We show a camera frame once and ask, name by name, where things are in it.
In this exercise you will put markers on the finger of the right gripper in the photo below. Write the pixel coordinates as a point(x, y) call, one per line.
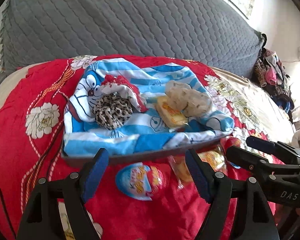
point(261, 145)
point(251, 162)

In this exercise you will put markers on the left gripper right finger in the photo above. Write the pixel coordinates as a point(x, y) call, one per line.
point(253, 217)

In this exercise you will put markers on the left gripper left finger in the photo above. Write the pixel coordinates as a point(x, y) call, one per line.
point(41, 218)

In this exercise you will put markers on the yellow snack cake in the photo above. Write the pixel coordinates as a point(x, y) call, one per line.
point(214, 157)
point(172, 118)

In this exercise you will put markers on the sheer pink scrunchie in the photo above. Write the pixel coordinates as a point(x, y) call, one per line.
point(192, 103)

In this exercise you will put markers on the blue red surprise egg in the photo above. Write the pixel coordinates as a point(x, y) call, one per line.
point(141, 182)
point(229, 141)

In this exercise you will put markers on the leopard print scrunchie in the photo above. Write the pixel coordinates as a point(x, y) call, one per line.
point(112, 111)

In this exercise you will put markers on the red white cherry scrunchie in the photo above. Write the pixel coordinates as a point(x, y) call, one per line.
point(125, 90)

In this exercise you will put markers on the pile of clothes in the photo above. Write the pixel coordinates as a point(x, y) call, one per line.
point(269, 74)

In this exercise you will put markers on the blue striped cartoon cloth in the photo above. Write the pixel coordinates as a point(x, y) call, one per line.
point(142, 132)

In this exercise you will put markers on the grey quilted pillow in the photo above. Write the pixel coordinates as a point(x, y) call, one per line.
point(207, 31)

